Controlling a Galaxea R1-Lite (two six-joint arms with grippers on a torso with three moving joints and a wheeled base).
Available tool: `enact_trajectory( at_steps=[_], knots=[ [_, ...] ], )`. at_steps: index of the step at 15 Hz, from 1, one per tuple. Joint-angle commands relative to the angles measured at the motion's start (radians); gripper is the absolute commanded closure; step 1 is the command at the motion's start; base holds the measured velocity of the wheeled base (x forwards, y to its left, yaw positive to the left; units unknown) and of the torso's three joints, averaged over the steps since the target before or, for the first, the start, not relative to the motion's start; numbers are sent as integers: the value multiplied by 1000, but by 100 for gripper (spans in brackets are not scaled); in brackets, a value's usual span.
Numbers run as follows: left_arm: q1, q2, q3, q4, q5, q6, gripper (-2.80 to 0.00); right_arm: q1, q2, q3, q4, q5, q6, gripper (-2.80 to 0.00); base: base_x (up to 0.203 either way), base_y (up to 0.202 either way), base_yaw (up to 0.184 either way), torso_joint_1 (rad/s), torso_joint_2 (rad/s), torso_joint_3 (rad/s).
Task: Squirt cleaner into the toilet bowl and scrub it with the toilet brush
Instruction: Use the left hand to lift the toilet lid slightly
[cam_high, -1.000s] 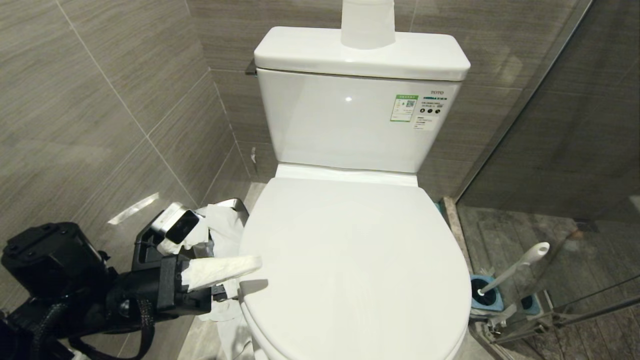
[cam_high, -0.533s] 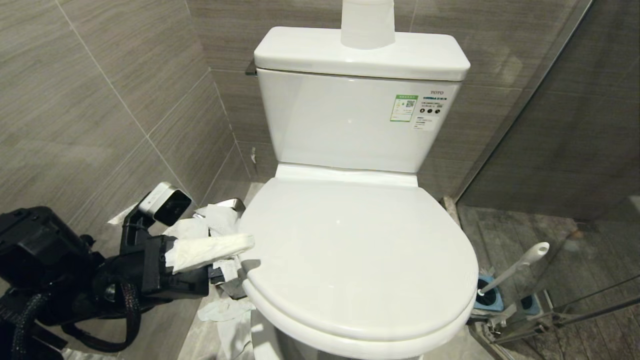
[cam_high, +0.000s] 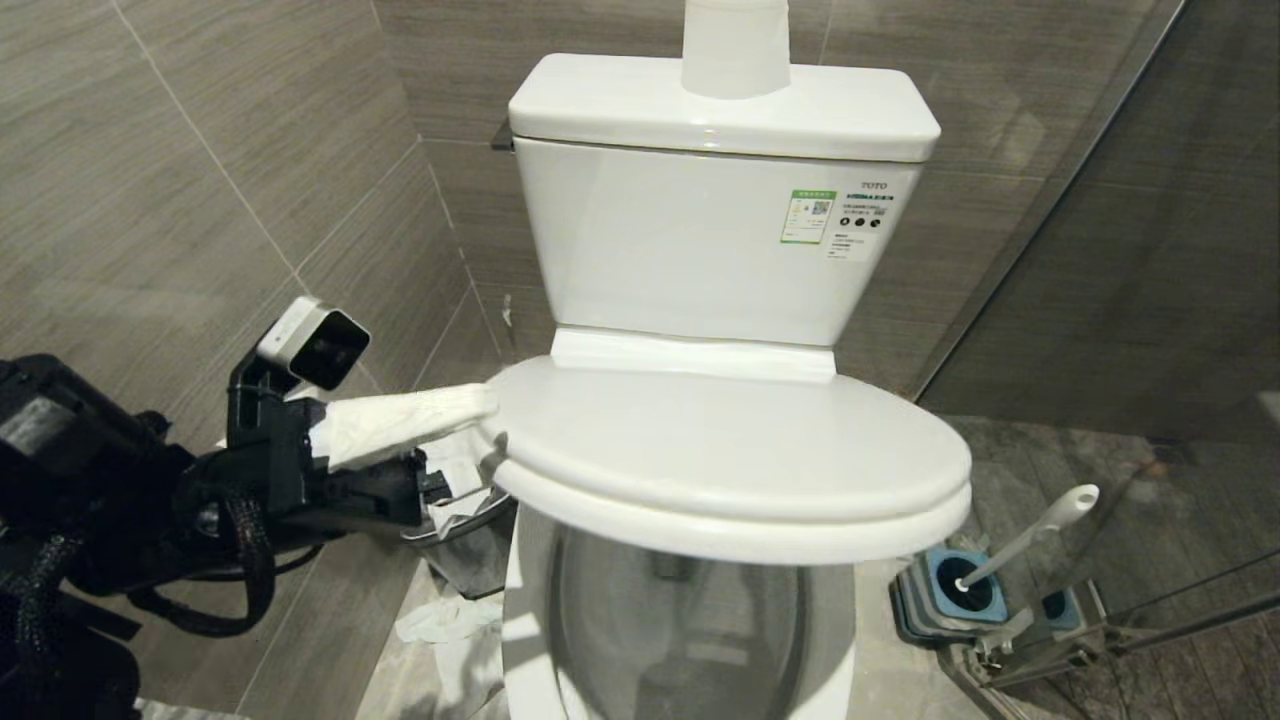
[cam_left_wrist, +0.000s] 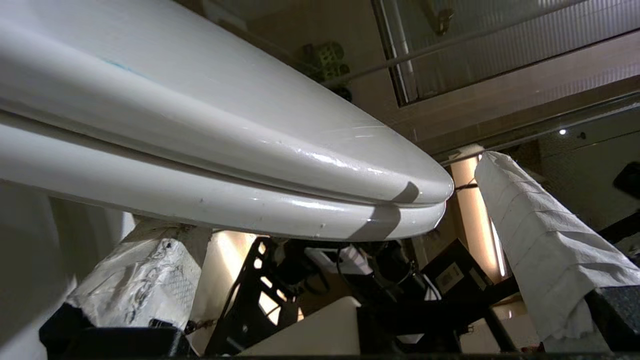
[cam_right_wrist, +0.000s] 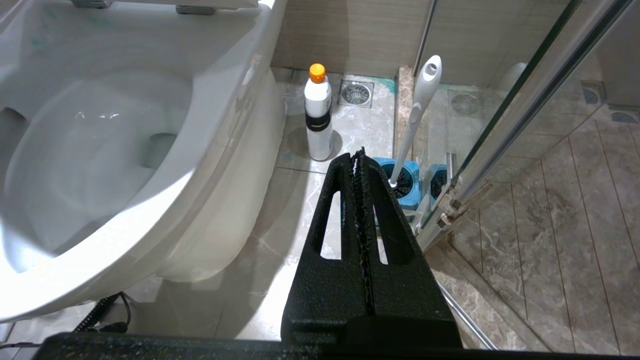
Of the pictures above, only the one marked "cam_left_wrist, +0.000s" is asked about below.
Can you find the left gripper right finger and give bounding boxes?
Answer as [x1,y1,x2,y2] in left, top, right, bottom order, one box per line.
[473,150,640,354]

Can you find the glass shower door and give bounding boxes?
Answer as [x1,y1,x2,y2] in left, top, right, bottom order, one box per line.
[372,0,640,109]

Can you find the white toilet seat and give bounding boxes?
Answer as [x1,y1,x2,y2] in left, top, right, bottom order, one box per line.
[0,112,447,242]

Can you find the metal rail bar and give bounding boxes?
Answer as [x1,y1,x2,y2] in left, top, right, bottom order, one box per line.
[320,0,593,89]

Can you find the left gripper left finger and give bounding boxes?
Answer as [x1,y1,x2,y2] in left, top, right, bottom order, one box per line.
[39,219,212,357]

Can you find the green perforated holder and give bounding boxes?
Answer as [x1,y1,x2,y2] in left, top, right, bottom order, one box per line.
[301,41,352,84]

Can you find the black box with label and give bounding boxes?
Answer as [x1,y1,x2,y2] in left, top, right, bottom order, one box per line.
[421,239,495,302]

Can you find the white toilet bowl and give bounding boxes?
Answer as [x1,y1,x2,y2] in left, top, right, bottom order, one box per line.
[0,180,137,360]

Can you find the white toilet lid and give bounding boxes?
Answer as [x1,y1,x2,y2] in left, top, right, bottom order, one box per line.
[0,0,455,207]

